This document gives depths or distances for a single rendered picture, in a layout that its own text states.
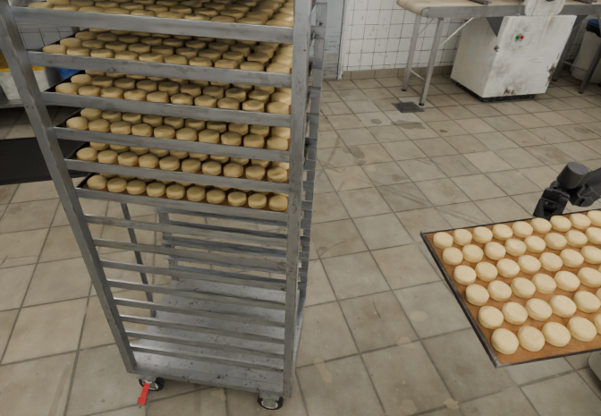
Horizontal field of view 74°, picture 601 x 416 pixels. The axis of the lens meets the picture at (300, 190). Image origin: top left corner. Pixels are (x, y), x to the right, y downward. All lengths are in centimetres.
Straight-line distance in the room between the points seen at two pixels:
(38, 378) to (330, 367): 121
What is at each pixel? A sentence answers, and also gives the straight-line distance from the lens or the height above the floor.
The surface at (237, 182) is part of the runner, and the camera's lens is 99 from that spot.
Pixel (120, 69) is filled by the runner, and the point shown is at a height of 132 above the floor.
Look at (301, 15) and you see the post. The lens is 77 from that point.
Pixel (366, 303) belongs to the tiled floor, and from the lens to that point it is 211.
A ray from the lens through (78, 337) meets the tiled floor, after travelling 215.
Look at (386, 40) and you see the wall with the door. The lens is 488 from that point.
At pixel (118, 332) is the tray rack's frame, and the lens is 160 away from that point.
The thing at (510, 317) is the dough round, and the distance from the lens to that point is 102.
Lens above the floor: 161
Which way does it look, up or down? 36 degrees down
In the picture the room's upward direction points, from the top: 3 degrees clockwise
